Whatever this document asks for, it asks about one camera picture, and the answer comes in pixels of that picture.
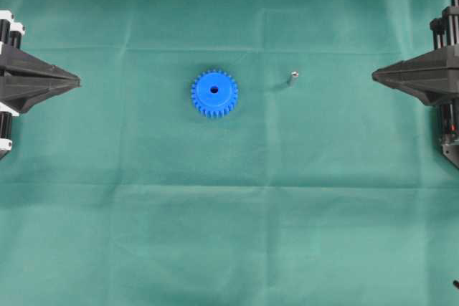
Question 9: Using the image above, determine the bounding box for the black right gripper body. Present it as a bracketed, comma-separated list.
[430, 5, 459, 170]

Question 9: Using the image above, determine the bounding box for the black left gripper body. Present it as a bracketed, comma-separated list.
[0, 9, 26, 159]

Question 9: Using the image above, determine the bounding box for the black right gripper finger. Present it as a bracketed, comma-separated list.
[372, 77, 458, 105]
[372, 46, 458, 80]

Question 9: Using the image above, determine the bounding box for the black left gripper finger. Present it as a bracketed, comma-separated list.
[1, 75, 80, 113]
[1, 42, 80, 81]

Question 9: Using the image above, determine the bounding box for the small silver metal shaft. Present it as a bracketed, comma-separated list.
[287, 71, 300, 87]

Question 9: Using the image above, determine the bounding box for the blue plastic gear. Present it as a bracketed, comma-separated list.
[191, 70, 239, 118]

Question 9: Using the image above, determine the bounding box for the green cloth mat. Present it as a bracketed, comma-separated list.
[1, 0, 458, 305]

